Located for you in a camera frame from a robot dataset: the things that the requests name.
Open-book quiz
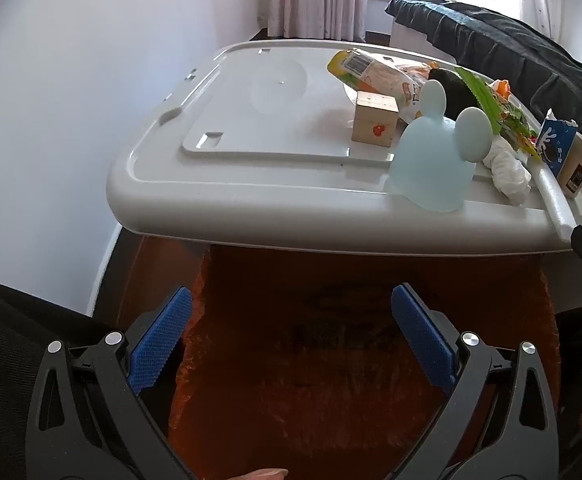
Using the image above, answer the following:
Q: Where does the wooden block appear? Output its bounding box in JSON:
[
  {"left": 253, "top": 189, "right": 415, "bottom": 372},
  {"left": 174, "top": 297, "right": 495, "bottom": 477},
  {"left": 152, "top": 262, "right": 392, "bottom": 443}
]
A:
[{"left": 351, "top": 91, "right": 401, "bottom": 147}]

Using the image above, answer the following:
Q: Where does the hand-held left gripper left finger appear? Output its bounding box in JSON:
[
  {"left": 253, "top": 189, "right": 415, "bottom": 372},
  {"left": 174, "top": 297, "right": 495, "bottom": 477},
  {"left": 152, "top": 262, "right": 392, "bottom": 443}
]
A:
[{"left": 25, "top": 285, "right": 207, "bottom": 480}]

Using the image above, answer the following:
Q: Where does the person's left hand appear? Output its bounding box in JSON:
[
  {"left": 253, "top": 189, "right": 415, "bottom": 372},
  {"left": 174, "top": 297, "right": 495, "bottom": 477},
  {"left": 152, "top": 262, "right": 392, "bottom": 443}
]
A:
[{"left": 241, "top": 467, "right": 290, "bottom": 480}]

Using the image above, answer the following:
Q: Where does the white plastic lid table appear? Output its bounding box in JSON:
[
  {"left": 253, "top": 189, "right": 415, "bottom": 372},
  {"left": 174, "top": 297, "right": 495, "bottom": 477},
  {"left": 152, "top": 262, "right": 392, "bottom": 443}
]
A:
[{"left": 106, "top": 40, "right": 582, "bottom": 256}]

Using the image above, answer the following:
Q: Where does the orange yellow snack packet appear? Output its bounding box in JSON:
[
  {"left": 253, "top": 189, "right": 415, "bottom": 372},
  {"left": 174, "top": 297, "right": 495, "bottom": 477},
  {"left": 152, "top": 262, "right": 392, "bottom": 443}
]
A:
[{"left": 327, "top": 49, "right": 429, "bottom": 122}]

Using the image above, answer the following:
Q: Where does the light blue mouse-ear cup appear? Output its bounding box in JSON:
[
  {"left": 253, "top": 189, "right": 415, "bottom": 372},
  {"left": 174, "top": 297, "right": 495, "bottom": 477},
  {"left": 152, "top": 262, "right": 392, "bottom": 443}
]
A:
[{"left": 388, "top": 79, "right": 492, "bottom": 212}]

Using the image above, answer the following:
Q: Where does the orange storage bin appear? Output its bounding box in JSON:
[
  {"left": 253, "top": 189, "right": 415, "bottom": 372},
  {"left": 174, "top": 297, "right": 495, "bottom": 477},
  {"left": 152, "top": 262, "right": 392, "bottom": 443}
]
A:
[{"left": 168, "top": 245, "right": 562, "bottom": 480}]

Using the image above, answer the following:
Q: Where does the green wrapper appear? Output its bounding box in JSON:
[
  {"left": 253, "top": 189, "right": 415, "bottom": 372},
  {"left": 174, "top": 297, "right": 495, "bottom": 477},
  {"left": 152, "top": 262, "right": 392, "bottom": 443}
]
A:
[{"left": 454, "top": 66, "right": 542, "bottom": 161}]

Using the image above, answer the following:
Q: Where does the white cabinet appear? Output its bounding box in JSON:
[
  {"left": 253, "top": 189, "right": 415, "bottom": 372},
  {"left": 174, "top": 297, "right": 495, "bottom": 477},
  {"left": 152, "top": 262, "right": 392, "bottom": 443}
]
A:
[{"left": 390, "top": 15, "right": 452, "bottom": 58}]

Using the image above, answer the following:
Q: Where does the dark avocado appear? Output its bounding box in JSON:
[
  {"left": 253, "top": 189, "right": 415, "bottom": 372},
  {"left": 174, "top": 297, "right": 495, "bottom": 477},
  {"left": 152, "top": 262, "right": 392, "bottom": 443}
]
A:
[{"left": 427, "top": 67, "right": 474, "bottom": 118}]

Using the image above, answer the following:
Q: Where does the brown paper cup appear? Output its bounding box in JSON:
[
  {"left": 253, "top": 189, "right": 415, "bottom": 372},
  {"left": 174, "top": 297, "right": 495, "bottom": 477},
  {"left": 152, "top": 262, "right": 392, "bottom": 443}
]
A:
[{"left": 556, "top": 135, "right": 582, "bottom": 197}]

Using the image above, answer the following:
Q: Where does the blue white milk carton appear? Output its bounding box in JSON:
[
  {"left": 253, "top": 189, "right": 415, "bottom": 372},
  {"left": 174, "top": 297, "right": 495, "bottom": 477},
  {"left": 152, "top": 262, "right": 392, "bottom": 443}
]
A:
[{"left": 536, "top": 108, "right": 579, "bottom": 181}]

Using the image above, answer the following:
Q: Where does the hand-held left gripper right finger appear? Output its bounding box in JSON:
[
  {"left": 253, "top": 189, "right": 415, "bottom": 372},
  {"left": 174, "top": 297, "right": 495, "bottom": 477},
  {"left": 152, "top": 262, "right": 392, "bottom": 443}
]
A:
[{"left": 390, "top": 282, "right": 559, "bottom": 480}]

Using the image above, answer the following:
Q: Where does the crumpled white tissue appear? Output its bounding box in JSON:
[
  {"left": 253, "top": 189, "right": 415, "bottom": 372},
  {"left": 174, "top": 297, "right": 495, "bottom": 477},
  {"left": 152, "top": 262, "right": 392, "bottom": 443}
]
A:
[{"left": 481, "top": 135, "right": 533, "bottom": 206}]

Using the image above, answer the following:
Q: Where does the dark quilted blanket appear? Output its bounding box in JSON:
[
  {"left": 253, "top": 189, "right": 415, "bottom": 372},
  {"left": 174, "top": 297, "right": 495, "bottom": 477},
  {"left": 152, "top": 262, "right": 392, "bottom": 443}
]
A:
[{"left": 385, "top": 0, "right": 582, "bottom": 161}]

